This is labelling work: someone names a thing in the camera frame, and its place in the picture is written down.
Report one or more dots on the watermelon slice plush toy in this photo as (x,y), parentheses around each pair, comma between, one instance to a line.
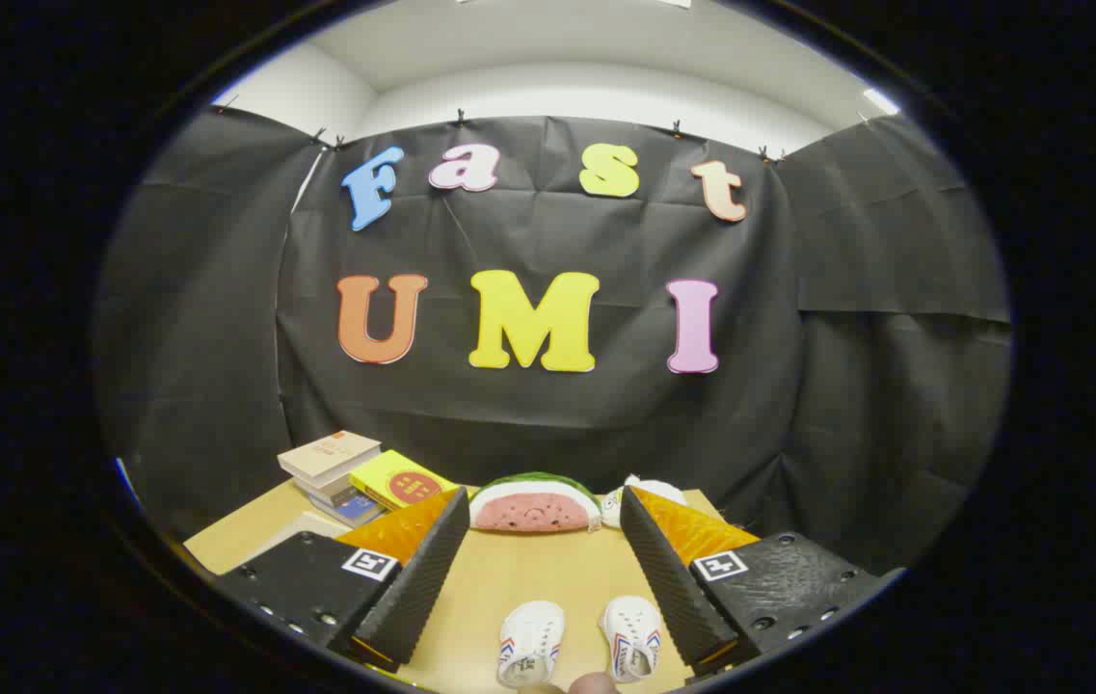
(533,509)

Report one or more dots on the grey book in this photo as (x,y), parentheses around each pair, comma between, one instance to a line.
(321,490)

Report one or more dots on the white ceiling light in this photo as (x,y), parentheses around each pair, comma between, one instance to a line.
(880,100)

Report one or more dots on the yellow book with red circle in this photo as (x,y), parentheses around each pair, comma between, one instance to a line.
(393,477)

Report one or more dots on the white plush toy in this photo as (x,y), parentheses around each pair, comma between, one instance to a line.
(611,506)

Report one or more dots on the white canvas shoe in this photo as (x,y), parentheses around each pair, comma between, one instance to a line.
(530,641)
(632,636)

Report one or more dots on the black backdrop cloth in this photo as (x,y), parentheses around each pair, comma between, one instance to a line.
(548,424)

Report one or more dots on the beige book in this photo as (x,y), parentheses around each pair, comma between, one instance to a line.
(328,455)

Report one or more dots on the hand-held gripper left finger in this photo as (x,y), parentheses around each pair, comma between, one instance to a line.
(417,578)

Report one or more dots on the blue book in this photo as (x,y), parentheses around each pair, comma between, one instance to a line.
(355,509)

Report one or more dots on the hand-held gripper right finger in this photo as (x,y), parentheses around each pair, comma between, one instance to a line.
(668,578)

